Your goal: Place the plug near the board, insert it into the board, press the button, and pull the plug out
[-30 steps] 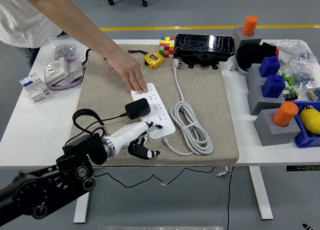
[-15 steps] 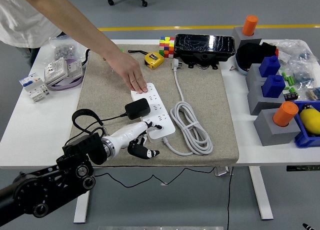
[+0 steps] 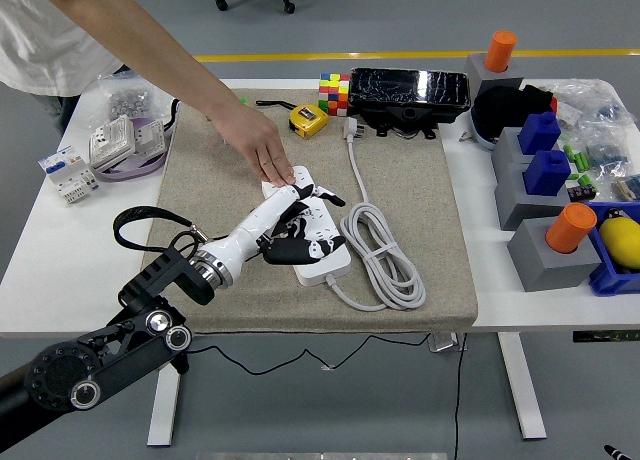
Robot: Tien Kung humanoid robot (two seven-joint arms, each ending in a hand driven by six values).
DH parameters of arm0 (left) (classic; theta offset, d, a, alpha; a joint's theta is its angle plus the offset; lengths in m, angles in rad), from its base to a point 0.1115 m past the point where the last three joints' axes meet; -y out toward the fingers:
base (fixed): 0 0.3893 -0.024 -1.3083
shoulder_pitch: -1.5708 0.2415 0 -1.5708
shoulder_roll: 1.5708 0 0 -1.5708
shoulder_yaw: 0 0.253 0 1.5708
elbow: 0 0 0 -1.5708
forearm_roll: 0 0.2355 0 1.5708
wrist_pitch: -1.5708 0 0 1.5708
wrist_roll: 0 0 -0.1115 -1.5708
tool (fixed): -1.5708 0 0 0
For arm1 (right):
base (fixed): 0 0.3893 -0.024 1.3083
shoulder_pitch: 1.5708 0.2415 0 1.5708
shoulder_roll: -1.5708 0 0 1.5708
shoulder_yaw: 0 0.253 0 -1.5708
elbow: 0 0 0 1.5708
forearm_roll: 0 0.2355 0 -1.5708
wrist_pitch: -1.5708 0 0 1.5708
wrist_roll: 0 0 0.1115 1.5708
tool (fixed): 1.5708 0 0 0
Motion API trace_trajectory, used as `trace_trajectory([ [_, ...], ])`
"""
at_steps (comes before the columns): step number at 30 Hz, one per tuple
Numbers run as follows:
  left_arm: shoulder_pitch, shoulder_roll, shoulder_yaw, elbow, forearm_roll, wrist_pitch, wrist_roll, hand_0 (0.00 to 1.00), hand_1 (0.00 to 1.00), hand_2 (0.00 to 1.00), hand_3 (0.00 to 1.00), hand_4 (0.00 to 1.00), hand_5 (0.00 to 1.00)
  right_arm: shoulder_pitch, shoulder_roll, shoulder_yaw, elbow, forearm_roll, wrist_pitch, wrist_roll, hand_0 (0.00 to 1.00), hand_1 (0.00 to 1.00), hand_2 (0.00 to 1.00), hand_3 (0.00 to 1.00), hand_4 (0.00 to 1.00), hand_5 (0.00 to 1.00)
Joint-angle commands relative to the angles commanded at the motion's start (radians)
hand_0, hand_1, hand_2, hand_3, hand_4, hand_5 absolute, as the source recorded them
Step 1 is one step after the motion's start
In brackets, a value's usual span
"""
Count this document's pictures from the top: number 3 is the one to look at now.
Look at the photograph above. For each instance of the person's hand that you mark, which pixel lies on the person's hand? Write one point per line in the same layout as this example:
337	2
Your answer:
257	140

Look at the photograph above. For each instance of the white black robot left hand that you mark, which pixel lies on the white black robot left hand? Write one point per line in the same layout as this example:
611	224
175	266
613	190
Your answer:
250	230

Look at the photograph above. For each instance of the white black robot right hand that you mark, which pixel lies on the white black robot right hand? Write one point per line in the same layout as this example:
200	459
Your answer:
616	453

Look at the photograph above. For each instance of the black plug adapter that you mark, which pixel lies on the black plug adapter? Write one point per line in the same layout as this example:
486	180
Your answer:
290	221

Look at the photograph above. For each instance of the white power strip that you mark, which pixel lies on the white power strip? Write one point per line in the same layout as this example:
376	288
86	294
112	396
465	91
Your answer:
320	275

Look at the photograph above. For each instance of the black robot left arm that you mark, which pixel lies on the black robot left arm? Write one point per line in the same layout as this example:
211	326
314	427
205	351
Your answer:
125	355

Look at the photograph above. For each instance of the person's forearm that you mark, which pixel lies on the person's forearm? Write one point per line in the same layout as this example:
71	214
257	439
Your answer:
150	55

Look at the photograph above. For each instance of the yellow tape measure grey clip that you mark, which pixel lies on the yellow tape measure grey clip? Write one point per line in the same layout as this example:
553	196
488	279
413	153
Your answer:
307	120

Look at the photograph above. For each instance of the grey-brown mat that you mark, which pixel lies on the grey-brown mat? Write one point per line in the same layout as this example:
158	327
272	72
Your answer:
275	305

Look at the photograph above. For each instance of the white table leg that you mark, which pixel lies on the white table leg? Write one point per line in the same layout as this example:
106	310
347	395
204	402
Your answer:
165	415
525	395

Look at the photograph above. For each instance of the black table control panel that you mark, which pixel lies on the black table control panel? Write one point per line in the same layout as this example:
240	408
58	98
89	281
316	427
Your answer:
605	337

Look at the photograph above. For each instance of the purple tape roll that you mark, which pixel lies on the purple tape roll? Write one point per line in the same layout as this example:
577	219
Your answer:
132	171

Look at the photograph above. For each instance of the clear bag of metal nuts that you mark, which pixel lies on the clear bag of metal nuts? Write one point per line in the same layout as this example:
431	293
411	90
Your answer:
127	102

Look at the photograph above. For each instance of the black device cracked glossy top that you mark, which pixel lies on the black device cracked glossy top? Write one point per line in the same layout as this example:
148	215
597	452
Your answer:
407	87

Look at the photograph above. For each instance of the blue plastic bin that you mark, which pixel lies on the blue plastic bin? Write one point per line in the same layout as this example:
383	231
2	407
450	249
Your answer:
607	280

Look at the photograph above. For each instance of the grey block with hole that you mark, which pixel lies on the grey block with hole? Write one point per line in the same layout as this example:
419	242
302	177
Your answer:
477	72
505	147
545	275
515	205

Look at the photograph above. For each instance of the white blue circuit breaker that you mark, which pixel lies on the white blue circuit breaker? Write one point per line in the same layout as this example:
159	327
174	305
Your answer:
65	172

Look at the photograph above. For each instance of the small metal clip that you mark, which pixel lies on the small metal clip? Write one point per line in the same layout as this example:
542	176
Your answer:
466	137

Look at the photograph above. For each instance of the yellow toy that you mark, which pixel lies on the yellow toy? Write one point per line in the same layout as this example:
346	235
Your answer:
622	240

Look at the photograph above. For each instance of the white blue round case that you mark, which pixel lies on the white blue round case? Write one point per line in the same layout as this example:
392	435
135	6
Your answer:
482	140

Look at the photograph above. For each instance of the orange cylinder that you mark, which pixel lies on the orange cylinder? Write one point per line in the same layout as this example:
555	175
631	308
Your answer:
570	227
500	52

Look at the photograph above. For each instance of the person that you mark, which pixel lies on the person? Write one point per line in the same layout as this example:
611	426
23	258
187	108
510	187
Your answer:
40	45

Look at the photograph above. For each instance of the black cloth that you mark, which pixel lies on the black cloth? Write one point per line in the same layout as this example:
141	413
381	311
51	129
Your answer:
500	110

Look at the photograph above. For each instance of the black capacitor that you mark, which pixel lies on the black capacitor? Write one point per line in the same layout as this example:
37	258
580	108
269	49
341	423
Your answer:
582	190

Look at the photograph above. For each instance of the clear bag of brown parts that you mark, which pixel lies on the clear bag of brown parts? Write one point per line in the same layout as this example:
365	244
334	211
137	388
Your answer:
629	187

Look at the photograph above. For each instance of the small green cylinder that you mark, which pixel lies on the small green cylinder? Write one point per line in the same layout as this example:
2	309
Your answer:
582	161
568	151
573	180

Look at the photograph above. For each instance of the blue block with knob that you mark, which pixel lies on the blue block with knob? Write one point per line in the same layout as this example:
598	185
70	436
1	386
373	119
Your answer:
539	132
547	172

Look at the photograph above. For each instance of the clear bag of blue parts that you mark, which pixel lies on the clear bag of blue parts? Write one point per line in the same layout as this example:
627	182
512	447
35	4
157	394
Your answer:
595	100
607	152

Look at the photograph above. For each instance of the white wall socket panel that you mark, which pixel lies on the white wall socket panel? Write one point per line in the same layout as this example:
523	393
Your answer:
149	137
111	142

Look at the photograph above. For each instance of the metal bracket under table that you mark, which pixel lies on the metal bracket under table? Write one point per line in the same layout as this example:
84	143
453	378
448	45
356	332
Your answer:
445	342

